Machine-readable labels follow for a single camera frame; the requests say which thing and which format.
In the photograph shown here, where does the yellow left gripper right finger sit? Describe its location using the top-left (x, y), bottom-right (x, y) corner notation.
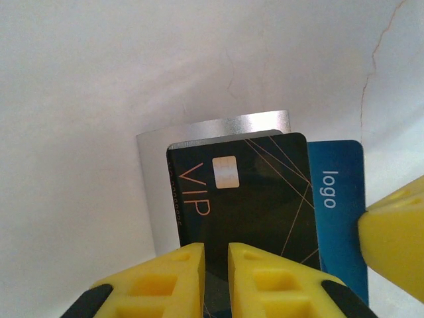
top-left (228, 242), bottom-right (378, 318)

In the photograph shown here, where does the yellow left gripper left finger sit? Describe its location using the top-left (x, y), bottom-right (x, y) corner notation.
top-left (59, 242), bottom-right (206, 318)

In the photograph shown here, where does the blue logo card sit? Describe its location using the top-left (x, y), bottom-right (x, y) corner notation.
top-left (306, 139), bottom-right (370, 307)

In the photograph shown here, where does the black VIP card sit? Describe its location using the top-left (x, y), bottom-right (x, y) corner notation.
top-left (165, 132), bottom-right (322, 318)

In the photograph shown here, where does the silver metal card stand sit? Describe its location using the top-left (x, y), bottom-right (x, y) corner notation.
top-left (136, 110), bottom-right (292, 258)

